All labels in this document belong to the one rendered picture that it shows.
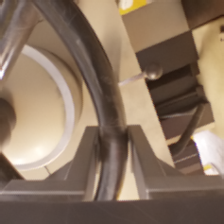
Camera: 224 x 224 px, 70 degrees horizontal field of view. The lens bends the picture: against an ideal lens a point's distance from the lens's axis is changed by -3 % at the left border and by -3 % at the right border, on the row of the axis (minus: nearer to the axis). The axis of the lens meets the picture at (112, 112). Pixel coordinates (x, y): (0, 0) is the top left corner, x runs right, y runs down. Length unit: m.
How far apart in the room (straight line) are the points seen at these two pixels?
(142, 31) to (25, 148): 0.90
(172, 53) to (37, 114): 0.92
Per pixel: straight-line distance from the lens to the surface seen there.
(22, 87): 0.27
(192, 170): 1.39
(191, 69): 1.15
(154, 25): 1.07
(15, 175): 0.22
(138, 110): 0.37
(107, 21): 0.37
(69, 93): 0.27
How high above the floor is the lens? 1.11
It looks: 6 degrees up
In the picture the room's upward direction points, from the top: 112 degrees counter-clockwise
